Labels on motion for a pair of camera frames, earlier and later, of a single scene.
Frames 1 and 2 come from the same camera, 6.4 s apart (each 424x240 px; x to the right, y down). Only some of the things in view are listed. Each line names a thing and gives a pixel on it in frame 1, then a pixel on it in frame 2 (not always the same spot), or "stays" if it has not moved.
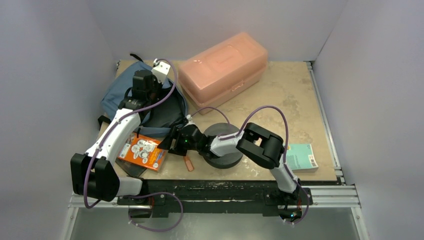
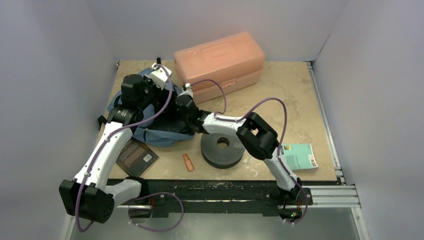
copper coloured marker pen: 188,163 stays
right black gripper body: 177,141 -> 180,108
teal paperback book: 300,158 stays
